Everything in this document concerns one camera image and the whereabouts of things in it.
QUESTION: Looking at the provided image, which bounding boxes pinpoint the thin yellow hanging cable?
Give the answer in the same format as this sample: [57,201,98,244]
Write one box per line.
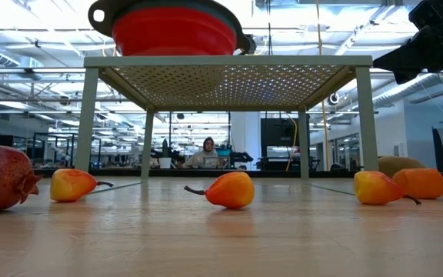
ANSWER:
[285,113,298,172]

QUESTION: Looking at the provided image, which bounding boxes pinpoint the person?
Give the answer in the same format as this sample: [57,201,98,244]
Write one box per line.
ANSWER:
[182,136,227,169]

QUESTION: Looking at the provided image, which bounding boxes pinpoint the brown fuzzy kiwi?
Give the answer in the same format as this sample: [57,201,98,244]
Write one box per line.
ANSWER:
[378,155,425,179]

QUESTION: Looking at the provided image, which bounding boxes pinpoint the black monitor panel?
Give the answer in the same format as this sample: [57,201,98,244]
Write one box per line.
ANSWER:
[260,117,311,148]

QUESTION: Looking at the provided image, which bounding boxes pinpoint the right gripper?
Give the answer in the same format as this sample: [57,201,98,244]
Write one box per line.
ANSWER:
[372,0,443,85]

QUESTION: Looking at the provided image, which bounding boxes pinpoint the pale green perforated metal shelf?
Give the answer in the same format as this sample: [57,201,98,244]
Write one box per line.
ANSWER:
[74,55,379,184]

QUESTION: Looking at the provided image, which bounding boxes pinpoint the red collapsible bowl grey rim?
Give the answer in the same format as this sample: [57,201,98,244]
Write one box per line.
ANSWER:
[88,0,252,57]

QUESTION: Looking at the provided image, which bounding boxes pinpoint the orange mandarin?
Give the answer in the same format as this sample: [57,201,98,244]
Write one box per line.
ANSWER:
[392,167,443,200]

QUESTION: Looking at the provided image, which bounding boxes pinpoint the yellow orange toy pear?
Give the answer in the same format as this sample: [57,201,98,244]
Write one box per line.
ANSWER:
[183,171,256,210]
[49,168,115,203]
[353,170,422,205]

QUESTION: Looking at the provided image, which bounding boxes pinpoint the black hanging cable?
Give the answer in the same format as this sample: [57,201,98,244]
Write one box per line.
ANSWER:
[266,0,272,56]

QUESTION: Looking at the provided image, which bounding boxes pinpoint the black workstation frame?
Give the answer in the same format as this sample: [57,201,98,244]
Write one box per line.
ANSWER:
[32,132,102,169]

